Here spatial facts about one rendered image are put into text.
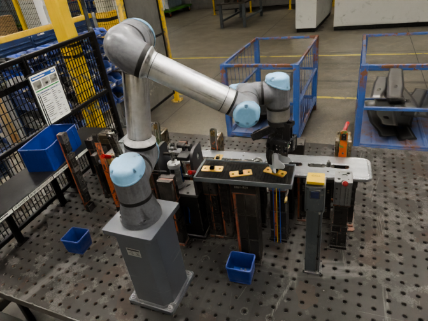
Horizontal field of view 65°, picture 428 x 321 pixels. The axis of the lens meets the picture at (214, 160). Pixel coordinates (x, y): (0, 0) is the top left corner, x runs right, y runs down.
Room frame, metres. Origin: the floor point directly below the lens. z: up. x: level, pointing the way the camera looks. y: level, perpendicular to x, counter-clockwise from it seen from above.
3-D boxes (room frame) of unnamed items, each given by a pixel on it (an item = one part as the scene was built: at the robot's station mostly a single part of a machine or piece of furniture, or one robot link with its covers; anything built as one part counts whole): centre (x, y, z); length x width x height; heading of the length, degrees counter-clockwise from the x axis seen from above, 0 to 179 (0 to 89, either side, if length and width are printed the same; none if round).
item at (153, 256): (0.97, 0.29, 0.90); 0.21 x 0.21 x 0.40; 64
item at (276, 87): (1.03, -0.23, 1.48); 0.09 x 0.08 x 0.11; 81
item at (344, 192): (1.09, -0.51, 0.88); 0.11 x 0.10 x 0.36; 158
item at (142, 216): (0.97, 0.29, 1.15); 0.15 x 0.15 x 0.10
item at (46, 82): (1.94, 0.89, 1.30); 0.23 x 0.02 x 0.31; 158
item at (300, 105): (3.77, -0.82, 0.47); 1.20 x 0.80 x 0.95; 153
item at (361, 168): (1.47, -0.04, 1.00); 1.38 x 0.22 x 0.02; 68
